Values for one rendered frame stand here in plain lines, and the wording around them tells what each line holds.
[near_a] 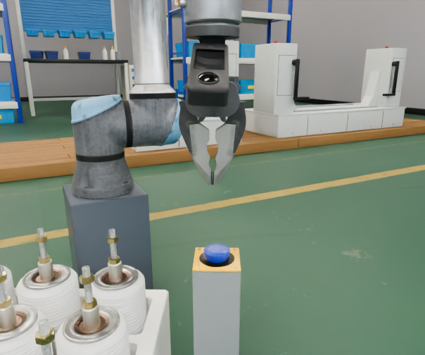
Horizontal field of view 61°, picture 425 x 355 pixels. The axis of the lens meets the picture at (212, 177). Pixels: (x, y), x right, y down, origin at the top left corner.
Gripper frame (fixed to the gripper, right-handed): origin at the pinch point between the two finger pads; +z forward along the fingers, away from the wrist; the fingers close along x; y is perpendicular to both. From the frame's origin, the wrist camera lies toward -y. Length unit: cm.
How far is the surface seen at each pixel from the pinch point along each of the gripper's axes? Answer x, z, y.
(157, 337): 8.9, 26.6, -0.8
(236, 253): -3.7, 12.8, 1.7
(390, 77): -166, -8, 301
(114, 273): 16.3, 17.7, 3.7
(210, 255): 0.4, 11.5, -1.5
